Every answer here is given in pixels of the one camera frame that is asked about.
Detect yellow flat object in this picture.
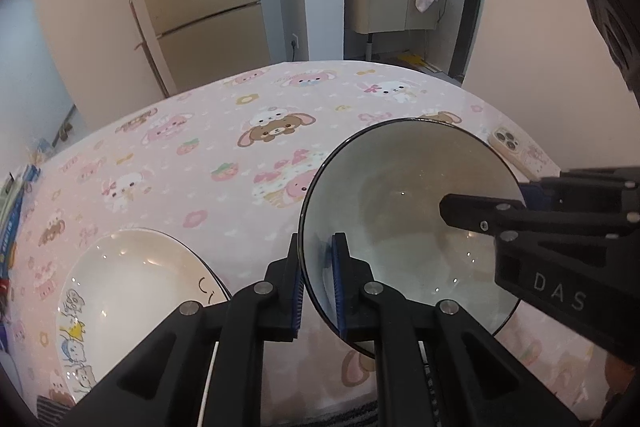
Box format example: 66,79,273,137
397,52,441,72

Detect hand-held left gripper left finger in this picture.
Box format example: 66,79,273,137
75,232,307,427

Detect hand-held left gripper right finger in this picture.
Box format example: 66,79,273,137
331,232,583,427

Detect phone in pink case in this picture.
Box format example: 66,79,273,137
487,125,538,175

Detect beige vanity cabinet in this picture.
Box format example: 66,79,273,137
344,0,441,32

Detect colourful packets at table edge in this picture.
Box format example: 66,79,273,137
0,162,43,288

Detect white cartoon plate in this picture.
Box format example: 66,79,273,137
56,228,233,408

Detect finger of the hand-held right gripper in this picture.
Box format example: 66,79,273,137
440,193,640,238
522,167,640,215

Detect pink cartoon tablecloth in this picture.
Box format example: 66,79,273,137
10,59,616,427

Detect black-rimmed bowl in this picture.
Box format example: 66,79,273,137
298,119,523,358

